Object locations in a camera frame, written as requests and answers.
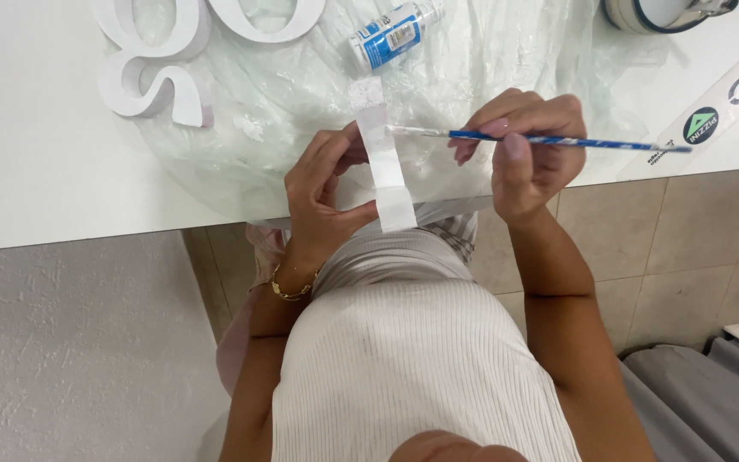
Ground plaid shorts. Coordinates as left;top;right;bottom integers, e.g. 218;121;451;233
416;212;479;265

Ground pink cloth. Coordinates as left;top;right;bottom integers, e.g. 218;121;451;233
215;223;288;395

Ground grey fabric seat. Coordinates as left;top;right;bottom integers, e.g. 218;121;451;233
618;336;739;462

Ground person's left hand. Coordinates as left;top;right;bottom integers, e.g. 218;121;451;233
284;121;381;270

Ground white round container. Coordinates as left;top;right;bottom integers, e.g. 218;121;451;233
602;0;739;35

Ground transparent plastic ruler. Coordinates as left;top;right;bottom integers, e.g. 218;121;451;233
616;26;739;183

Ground clear plastic sheet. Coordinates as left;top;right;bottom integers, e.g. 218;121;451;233
103;0;667;223

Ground white painted wooden strip piece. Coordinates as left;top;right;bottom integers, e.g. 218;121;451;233
348;76;419;234

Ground gold chain bracelet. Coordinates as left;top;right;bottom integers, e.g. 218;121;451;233
270;261;321;302

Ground paint bottle with blue label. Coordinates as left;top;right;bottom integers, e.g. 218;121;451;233
348;0;446;73

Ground white wooden curvy letter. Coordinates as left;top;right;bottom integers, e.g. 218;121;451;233
90;0;215;128

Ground white ribbed top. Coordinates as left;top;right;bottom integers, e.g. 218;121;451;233
271;227;582;462

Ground person's right hand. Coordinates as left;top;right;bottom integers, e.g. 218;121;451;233
447;88;589;227

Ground white wooden round letter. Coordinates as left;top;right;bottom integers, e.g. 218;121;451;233
208;0;327;45

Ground blue handled paintbrush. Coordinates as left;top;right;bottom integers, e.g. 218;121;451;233
385;124;693;155

